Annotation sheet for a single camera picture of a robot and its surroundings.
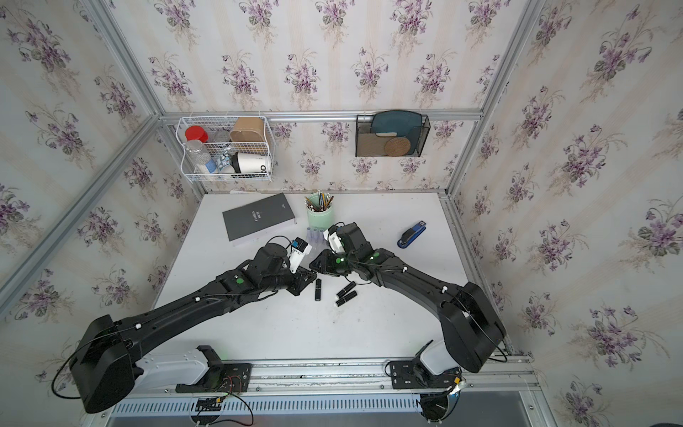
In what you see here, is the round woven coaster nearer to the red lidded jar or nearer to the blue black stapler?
the blue black stapler

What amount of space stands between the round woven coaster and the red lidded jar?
663 millimetres

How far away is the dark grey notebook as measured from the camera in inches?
41.0

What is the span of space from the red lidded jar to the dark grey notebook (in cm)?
32

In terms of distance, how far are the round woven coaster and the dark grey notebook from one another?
48 centimetres

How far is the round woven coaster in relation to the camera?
0.97 m

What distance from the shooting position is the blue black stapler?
1019 millimetres

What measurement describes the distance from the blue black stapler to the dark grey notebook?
461 millimetres
